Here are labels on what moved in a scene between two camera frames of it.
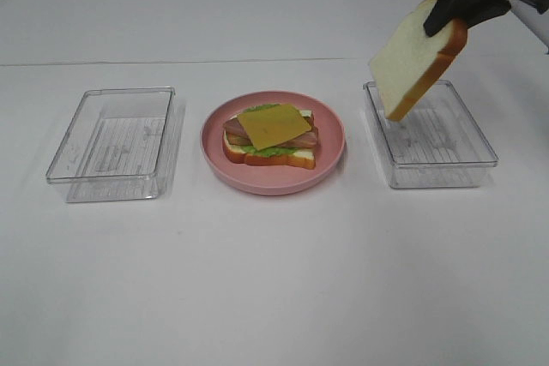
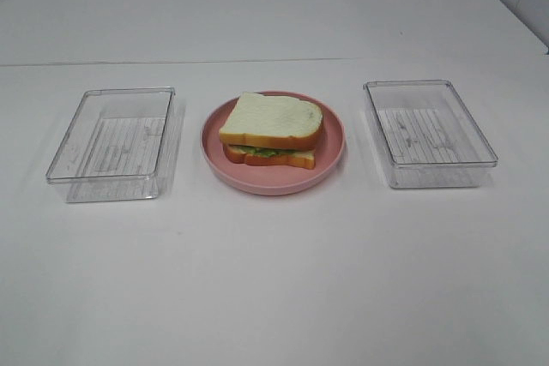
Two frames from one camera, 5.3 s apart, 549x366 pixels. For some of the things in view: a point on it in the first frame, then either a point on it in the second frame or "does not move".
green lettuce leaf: x=271 y=151 does not move
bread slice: x=303 y=159 does not move
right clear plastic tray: x=437 y=144 does not move
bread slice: x=409 y=65 → x=272 y=122
